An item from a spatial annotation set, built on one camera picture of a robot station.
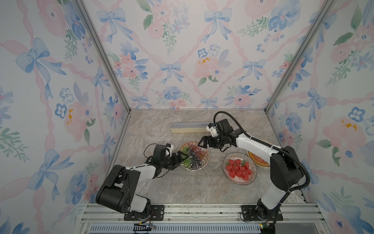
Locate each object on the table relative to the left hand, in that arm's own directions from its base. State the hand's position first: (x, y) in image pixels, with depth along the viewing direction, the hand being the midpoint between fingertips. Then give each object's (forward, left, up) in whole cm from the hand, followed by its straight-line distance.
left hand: (186, 158), depth 88 cm
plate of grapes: (+3, -8, -2) cm, 8 cm away
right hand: (+7, -11, +5) cm, 14 cm away
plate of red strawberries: (-5, -32, -2) cm, 32 cm away
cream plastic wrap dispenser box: (+30, -2, -8) cm, 32 cm away
